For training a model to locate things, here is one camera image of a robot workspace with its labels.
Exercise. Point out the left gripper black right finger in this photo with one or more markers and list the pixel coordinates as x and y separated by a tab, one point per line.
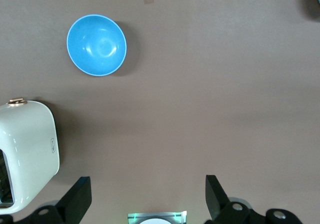
220	209

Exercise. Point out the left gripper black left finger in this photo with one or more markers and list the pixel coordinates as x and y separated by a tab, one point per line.
75	204

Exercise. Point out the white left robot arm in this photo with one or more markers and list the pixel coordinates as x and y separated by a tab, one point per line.
155	222

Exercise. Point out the white toaster with gold knob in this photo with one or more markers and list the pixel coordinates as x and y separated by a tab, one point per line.
27	139

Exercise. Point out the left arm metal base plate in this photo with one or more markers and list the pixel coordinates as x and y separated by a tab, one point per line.
135	217

